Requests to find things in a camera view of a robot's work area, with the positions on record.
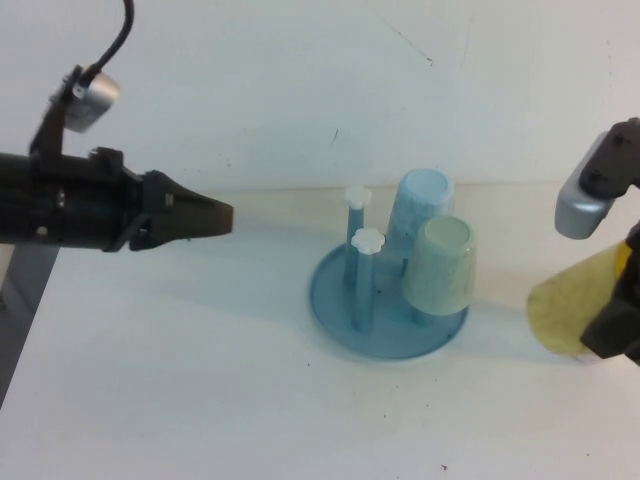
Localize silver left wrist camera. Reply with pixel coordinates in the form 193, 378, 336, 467
28, 64, 122, 162

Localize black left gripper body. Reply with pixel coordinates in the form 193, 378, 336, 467
59, 145, 152, 254

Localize light blue plastic cup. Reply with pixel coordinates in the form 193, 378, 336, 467
387, 169, 455, 261

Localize blue cup stand white caps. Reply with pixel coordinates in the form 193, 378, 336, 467
309, 185, 471, 362

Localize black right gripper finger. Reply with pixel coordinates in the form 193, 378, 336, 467
579, 279, 640, 362
615, 242, 640, 301

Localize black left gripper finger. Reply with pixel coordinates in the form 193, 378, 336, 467
143, 169, 235, 217
129, 212, 235, 252

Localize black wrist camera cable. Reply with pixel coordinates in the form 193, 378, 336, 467
92, 0, 136, 76

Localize yellow plastic cup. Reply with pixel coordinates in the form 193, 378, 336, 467
527, 237, 632, 357

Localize pale green plastic cup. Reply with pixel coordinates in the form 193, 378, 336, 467
401, 215, 478, 318

